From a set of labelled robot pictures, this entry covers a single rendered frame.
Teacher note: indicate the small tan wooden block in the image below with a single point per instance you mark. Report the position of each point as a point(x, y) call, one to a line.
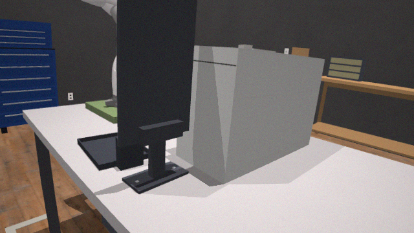
point(300, 51)

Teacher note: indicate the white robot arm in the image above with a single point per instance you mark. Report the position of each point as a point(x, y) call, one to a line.
point(110, 6)

